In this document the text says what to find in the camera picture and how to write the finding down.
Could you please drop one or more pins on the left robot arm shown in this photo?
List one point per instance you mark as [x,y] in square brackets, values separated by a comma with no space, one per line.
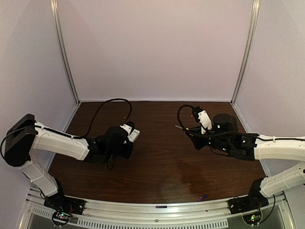
[28,134]

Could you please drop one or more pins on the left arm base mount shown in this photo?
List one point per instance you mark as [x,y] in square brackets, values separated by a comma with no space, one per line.
[68,205]

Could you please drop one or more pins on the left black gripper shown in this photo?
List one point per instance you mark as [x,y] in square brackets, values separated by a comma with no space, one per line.
[127,148]

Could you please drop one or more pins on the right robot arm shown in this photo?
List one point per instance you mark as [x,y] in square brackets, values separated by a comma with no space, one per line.
[252,146]

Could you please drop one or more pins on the front aluminium rail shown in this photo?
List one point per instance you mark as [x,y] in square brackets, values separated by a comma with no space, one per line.
[213,214]

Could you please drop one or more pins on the right aluminium frame post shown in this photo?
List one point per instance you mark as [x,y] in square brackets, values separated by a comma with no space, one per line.
[247,50]

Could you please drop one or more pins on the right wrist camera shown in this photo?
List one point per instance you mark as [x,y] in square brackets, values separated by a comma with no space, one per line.
[202,117]

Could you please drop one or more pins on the left aluminium frame post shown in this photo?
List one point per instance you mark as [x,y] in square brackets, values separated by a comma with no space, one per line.
[62,50]

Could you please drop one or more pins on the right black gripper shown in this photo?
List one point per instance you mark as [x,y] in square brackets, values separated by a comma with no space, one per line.
[198,140]

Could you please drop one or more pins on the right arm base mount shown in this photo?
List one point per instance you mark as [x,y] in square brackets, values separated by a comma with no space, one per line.
[245,204]

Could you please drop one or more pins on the aluminium frame post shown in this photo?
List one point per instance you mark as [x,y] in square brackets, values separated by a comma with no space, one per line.
[247,50]
[62,50]

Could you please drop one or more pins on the white remote control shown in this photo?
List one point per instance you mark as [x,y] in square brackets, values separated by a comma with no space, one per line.
[134,135]

